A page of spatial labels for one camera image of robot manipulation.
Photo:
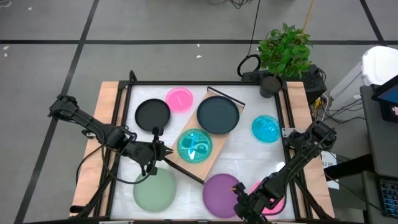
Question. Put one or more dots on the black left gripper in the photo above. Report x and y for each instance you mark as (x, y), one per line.
(146, 152)

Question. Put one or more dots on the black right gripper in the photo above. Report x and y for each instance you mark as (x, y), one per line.
(250, 202)

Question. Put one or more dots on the translucent pink plate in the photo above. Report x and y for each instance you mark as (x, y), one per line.
(179, 99)
(276, 205)

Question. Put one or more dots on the translucent cyan plate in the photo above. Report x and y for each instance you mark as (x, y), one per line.
(195, 146)
(266, 128)

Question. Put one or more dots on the purple plate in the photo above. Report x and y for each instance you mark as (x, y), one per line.
(219, 196)

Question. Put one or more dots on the sage green plate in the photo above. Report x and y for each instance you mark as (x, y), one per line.
(154, 193)

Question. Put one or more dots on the dark teal plate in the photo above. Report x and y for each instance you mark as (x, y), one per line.
(218, 114)

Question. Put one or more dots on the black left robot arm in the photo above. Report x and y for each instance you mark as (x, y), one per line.
(93, 124)

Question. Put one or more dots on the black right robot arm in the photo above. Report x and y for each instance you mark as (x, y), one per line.
(304, 152)

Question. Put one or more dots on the black plate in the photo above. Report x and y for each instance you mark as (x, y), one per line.
(153, 115)

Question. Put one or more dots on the tan wooden side board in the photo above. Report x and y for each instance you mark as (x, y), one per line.
(317, 186)
(93, 174)

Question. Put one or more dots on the white paper sheet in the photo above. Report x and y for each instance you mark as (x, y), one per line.
(329, 161)

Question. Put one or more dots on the black plant pot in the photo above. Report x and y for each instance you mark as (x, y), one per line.
(270, 86)

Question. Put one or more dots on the black computer box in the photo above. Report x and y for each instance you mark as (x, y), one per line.
(311, 84)

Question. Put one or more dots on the black keyboard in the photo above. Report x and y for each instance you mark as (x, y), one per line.
(388, 197)

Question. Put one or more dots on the grey desk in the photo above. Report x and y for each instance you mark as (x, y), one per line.
(382, 143)

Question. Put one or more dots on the green leafy plant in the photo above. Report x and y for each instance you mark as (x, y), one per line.
(284, 51)

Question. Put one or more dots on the black tablet screen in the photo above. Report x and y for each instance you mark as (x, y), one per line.
(388, 96)

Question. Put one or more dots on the white bin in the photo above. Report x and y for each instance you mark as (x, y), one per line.
(381, 63)

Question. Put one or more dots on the wooden shelf with black frame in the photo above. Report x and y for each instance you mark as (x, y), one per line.
(196, 169)

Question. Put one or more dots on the black aluminium table frame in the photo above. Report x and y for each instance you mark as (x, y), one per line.
(199, 83)

